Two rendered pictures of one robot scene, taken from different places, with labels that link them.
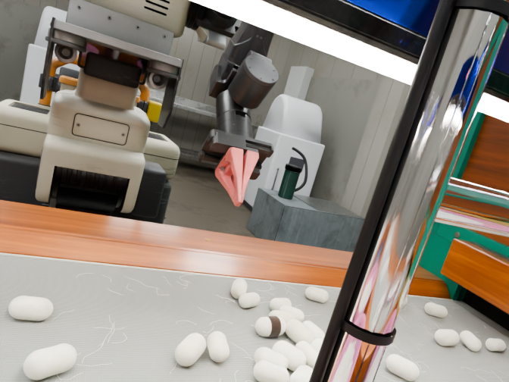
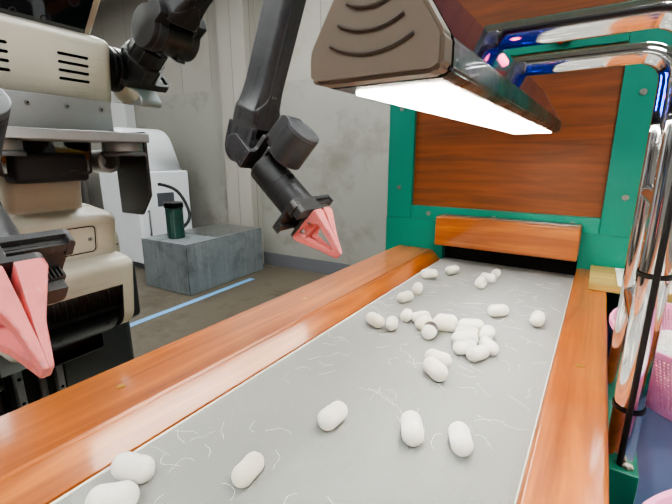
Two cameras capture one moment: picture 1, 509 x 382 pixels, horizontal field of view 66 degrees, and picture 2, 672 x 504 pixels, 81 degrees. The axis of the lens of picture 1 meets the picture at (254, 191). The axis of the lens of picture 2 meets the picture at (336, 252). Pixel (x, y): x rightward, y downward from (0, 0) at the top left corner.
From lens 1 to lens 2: 0.35 m
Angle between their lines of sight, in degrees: 32
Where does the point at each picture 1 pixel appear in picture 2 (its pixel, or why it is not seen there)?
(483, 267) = (466, 228)
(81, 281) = (297, 381)
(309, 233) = (218, 262)
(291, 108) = not seen: hidden behind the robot
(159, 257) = (303, 331)
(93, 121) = not seen: hidden behind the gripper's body
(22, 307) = (336, 416)
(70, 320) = (351, 406)
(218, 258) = (333, 308)
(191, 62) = not seen: outside the picture
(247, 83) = (300, 148)
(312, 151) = (176, 180)
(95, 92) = (32, 200)
